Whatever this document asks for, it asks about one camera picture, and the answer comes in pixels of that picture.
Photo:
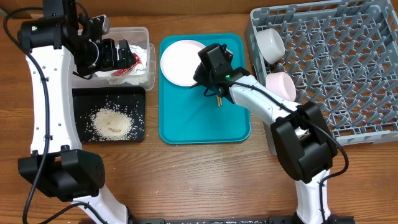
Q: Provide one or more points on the grey bowl of rice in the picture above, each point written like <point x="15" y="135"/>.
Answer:
<point x="270" y="45"/>

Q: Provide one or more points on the small white plate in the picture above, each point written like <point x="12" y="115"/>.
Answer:
<point x="282" y="85"/>

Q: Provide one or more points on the grey dishwasher rack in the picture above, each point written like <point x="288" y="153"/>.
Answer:
<point x="341" y="55"/>

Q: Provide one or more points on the white napkin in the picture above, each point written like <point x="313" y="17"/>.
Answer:
<point x="137" y="76"/>

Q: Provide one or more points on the black plastic tray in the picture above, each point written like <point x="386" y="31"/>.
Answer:
<point x="85" y="99"/>

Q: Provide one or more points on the large white plate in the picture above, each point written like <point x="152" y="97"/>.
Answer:
<point x="180" y="60"/>

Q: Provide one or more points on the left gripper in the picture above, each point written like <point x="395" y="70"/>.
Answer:
<point x="113" y="63"/>

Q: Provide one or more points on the pile of white rice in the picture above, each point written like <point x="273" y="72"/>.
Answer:
<point x="112" y="123"/>

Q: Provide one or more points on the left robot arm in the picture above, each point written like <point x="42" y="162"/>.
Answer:
<point x="61" y="44"/>

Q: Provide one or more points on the teal serving tray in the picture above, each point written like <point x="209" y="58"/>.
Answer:
<point x="186" y="116"/>

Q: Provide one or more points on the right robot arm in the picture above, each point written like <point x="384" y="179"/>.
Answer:
<point x="302" y="141"/>

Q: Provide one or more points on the clear plastic waste bin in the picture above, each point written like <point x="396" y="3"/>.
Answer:
<point x="136" y="36"/>

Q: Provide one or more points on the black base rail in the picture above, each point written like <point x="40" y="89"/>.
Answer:
<point x="294" y="219"/>

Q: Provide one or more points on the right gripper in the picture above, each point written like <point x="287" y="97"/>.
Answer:
<point x="202" y="66"/>

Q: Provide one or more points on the red snack wrapper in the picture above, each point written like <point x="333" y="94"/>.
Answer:
<point x="125" y="71"/>

